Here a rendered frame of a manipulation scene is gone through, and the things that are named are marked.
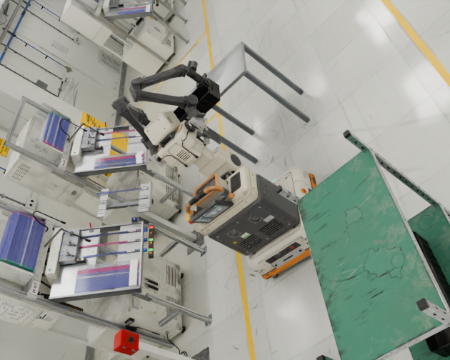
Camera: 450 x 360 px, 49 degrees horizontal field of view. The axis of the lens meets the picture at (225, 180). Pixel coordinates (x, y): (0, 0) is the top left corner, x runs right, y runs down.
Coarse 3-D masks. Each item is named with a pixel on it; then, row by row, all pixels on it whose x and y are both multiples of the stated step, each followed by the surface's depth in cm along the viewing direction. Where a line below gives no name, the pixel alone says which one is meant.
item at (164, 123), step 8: (168, 112) 327; (152, 120) 326; (160, 120) 322; (168, 120) 322; (176, 120) 330; (144, 128) 331; (152, 128) 326; (160, 128) 323; (168, 128) 320; (176, 128) 326; (152, 136) 328; (160, 136) 325
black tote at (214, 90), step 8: (208, 80) 352; (200, 88) 360; (208, 88) 345; (216, 88) 354; (200, 96) 366; (208, 96) 345; (216, 96) 347; (200, 104) 350; (208, 104) 351; (176, 112) 376; (184, 112) 376; (200, 112) 356
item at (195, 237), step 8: (128, 208) 444; (136, 208) 449; (144, 216) 454; (152, 216) 457; (160, 224) 463; (168, 224) 466; (176, 232) 473; (184, 232) 476; (192, 232) 496; (192, 240) 483; (200, 240) 478
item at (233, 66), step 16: (240, 48) 415; (224, 64) 425; (240, 64) 400; (224, 80) 410; (256, 80) 397; (288, 80) 448; (272, 96) 410; (224, 112) 473; (224, 144) 447; (256, 160) 465
